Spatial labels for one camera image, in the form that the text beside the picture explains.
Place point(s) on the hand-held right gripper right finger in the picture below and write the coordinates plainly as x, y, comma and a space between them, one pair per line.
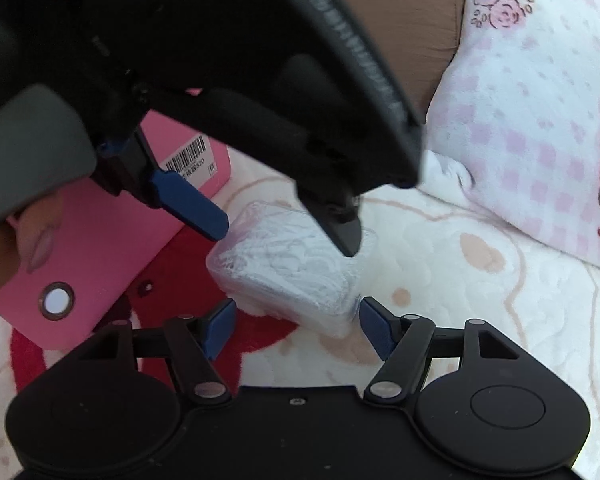
377, 327

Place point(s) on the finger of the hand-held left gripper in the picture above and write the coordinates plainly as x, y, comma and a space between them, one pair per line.
190, 200
342, 225

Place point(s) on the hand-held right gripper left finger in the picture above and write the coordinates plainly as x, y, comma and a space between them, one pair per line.
220, 327

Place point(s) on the clear plastic box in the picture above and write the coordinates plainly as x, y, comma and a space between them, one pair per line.
290, 275

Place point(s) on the pink cardboard box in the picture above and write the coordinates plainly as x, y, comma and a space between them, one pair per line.
95, 270

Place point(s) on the person's left hand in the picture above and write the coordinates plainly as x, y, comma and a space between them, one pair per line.
10, 255

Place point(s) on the printed bear blanket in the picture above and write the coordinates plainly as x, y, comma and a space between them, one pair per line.
455, 360

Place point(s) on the brown pillow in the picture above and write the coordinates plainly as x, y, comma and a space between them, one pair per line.
410, 20

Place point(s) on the pink checked pillow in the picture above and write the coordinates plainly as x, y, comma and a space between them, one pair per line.
530, 110

